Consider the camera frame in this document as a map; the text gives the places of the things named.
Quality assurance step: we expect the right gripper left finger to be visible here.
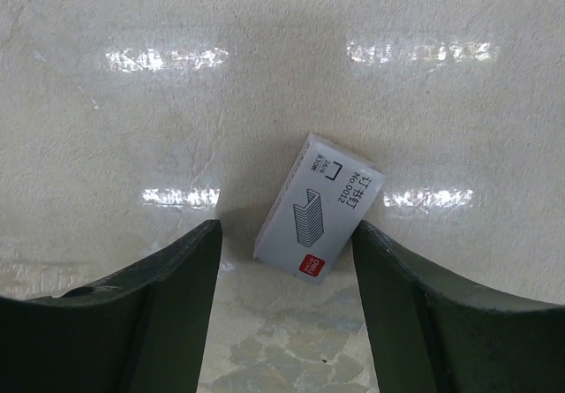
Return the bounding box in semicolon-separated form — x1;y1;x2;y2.
1;220;222;392

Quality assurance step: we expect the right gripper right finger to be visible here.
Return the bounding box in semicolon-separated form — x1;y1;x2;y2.
352;222;564;392

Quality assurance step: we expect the white staple box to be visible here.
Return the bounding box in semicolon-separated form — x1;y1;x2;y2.
253;133;386;284

